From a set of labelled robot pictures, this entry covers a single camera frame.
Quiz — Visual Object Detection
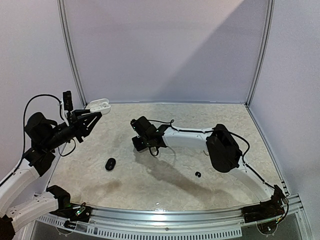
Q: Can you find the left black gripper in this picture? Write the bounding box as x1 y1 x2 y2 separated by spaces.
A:
42 107 101 151

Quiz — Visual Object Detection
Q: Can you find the small white oval case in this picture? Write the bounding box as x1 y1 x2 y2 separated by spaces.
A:
87 98 111 115

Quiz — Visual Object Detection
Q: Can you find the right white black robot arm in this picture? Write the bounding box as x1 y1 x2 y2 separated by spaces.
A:
130 116 289 218

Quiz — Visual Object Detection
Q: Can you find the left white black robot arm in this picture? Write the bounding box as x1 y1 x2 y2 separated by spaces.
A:
0 109 102 240

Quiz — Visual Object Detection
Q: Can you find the black oval charging case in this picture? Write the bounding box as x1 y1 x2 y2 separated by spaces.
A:
104 158 117 172

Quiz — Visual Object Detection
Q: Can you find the black earbud centre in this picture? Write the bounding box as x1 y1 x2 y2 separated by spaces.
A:
195 171 202 178

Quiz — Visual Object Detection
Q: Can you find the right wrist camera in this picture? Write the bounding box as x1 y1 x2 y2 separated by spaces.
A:
130 119 136 131

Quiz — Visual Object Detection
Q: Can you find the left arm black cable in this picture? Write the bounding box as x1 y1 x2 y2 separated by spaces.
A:
0 93 77 188

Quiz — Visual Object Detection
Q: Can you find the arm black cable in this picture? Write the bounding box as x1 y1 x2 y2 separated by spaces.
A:
0 93 77 188
147 119 283 191

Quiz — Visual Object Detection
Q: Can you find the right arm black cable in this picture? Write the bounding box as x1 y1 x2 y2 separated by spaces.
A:
147 119 283 191

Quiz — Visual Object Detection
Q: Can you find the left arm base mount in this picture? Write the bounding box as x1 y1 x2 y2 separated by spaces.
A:
46 185 93 223

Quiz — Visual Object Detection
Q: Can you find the left aluminium frame post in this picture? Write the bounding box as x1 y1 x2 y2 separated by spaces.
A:
57 0 87 107

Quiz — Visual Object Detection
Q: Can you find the aluminium frame post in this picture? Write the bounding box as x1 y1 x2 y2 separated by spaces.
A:
57 0 87 107
245 0 275 108

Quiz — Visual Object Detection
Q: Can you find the aluminium front rail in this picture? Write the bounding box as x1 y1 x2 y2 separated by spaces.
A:
25 194 312 240

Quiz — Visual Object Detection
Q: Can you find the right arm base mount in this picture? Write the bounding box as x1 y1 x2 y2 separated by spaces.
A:
241 184 290 225

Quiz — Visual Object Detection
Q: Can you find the right aluminium frame post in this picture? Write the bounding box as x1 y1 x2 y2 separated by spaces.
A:
245 0 275 108

